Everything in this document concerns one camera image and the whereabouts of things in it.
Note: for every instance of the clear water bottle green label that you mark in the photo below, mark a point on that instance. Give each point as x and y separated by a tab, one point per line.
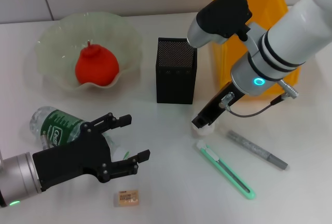
52	125

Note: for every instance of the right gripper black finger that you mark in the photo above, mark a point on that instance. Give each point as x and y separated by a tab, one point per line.
202	120

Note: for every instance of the red-orange fruit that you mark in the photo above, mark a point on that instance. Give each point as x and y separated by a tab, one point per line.
96	66

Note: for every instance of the grey marker pen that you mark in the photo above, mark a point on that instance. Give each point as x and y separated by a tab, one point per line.
256	150

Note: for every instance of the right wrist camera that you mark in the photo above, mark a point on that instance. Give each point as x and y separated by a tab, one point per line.
223	11

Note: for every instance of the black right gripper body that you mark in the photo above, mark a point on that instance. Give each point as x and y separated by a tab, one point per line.
228	97

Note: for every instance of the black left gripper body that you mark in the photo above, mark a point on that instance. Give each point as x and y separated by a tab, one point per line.
75	159

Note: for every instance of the tan eraser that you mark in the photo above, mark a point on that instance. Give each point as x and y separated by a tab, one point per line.
127	198

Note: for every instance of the black mesh pen holder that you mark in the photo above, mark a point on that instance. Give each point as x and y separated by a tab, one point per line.
176	84

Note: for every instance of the white paper ball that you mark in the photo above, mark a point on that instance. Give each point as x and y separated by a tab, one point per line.
206	131

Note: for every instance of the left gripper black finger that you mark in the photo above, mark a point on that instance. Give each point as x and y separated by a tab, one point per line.
114	121
124	167

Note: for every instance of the yellow plastic storage bin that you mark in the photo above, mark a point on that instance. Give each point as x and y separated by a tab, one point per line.
269	3

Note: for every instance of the green utility knife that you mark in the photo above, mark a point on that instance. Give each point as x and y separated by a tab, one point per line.
225	170

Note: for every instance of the pale green glass fruit plate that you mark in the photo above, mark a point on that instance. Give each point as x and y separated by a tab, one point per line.
52	42

